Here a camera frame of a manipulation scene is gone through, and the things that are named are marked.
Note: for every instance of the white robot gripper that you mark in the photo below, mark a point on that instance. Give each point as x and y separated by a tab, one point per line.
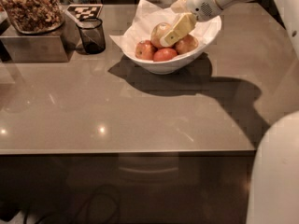
199	3

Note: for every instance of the yellow-red apple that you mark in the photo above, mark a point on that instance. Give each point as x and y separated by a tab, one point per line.
157	33

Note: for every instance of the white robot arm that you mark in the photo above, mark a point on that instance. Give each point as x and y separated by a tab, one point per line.
274	188

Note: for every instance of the right red apple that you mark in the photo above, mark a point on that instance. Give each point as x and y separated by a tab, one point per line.
186	44

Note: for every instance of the red apple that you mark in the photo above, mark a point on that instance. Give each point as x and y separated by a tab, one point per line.
186	44
165	54
144	50

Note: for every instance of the white ceramic bowl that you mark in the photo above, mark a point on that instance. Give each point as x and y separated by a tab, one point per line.
167	67

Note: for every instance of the front red apple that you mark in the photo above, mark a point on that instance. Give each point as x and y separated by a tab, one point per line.
165	54

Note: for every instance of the left red apple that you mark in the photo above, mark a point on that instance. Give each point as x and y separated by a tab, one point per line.
144	50

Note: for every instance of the white paper liner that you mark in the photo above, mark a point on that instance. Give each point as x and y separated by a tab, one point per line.
148	15

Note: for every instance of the black mesh cup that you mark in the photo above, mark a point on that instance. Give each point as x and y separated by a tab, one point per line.
92	35

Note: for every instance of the black white marker card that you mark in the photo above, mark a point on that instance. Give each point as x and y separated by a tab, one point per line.
81	12

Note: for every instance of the grey metal box stand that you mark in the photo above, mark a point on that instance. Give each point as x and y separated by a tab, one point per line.
53	47

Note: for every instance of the glass jar of snacks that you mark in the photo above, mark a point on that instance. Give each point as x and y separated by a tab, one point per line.
34	16

